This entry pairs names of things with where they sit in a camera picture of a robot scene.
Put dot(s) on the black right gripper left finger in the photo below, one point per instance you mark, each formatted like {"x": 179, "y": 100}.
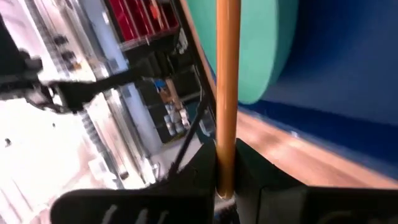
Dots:
{"x": 140, "y": 205}

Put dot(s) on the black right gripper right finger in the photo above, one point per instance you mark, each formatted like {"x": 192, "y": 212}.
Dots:
{"x": 295, "y": 205}

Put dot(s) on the blue plastic tray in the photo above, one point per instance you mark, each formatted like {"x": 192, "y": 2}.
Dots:
{"x": 342, "y": 77}

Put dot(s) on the teal plastic plate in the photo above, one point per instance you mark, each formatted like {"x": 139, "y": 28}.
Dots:
{"x": 258, "y": 46}

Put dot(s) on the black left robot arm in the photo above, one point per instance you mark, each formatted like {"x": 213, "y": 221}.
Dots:
{"x": 77, "y": 91}

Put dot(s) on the metal shelf with red bins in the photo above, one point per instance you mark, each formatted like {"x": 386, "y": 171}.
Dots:
{"x": 140, "y": 18}

